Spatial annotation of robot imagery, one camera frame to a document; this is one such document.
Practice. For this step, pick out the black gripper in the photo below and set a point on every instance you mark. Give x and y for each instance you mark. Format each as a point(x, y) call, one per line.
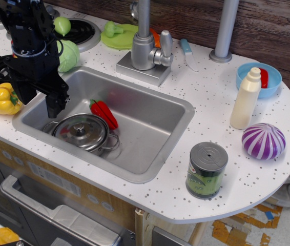
point(31, 71)

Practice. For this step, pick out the cream detergent bottle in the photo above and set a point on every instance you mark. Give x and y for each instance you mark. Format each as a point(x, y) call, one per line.
point(246, 99)

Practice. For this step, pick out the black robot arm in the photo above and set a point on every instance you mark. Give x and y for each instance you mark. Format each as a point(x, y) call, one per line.
point(28, 23)

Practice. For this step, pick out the yellow toy bell pepper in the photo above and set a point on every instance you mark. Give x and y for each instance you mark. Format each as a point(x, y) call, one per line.
point(9, 102)

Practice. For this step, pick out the green toy cabbage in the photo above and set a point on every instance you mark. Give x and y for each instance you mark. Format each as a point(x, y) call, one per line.
point(69, 55)

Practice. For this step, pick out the steel pot with lid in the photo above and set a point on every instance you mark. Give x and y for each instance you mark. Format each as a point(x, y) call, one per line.
point(86, 131)

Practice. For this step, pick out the red toy chili pepper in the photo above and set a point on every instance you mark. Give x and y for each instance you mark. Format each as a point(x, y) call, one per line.
point(100, 109)

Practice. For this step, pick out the light green toy pear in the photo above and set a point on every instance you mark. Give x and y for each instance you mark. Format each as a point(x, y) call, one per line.
point(62, 25)

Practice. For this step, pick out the black back right burner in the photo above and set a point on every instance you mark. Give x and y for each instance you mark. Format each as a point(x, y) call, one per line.
point(84, 33)

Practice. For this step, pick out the silver stove knob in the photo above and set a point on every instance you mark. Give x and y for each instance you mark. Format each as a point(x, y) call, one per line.
point(54, 13)

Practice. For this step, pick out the green toy broccoli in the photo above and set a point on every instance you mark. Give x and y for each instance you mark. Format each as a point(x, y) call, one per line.
point(111, 29)

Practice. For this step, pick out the green toy plate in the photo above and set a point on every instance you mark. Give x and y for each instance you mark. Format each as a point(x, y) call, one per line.
point(121, 41)

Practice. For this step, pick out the silver toy faucet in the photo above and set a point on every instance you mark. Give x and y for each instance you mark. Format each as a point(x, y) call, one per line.
point(145, 61)

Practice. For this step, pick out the orange toy carrot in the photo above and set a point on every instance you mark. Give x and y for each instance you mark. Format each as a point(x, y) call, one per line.
point(156, 37)

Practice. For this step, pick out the yellow toy on floor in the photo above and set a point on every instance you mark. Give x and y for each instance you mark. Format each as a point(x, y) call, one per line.
point(7, 236)

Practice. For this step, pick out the green labelled toy can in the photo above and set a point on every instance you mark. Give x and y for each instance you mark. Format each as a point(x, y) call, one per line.
point(207, 164)

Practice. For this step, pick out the grey metal pole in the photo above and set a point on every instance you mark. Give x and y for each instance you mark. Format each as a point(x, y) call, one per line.
point(221, 53)

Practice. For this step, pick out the red toy food piece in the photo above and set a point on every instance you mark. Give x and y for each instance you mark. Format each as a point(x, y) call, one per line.
point(264, 78)

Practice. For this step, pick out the purple striped toy onion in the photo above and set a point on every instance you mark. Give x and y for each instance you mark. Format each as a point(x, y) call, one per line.
point(263, 141)

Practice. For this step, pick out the blue toy bowl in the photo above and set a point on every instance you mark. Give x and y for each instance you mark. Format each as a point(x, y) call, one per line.
point(274, 77)

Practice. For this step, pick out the grey oven door handle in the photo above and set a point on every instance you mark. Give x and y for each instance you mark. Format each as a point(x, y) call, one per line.
point(56, 219)

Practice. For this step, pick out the blue handled toy knife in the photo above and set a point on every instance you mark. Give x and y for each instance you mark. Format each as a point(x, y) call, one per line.
point(188, 55)

